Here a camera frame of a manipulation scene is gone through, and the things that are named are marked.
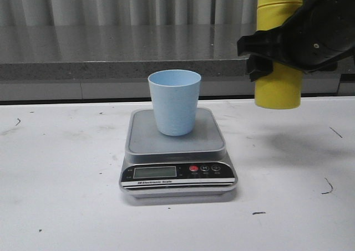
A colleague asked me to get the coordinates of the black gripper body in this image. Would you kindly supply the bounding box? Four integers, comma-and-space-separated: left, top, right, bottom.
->
280, 0, 354, 71

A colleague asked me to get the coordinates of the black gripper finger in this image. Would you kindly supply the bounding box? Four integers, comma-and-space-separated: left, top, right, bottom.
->
237, 24, 288, 82

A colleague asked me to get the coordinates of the yellow squeeze bottle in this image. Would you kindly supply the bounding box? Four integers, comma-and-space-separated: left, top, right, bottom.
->
255, 0, 303, 110

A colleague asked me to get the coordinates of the light blue plastic cup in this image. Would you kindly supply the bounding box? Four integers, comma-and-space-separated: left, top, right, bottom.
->
148, 69, 201, 136

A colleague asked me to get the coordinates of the silver electronic kitchen scale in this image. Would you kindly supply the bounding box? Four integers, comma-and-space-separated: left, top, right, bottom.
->
119, 108, 238, 198

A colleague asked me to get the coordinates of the grey stone counter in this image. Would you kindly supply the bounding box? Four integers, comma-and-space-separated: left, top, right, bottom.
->
0, 23, 355, 101

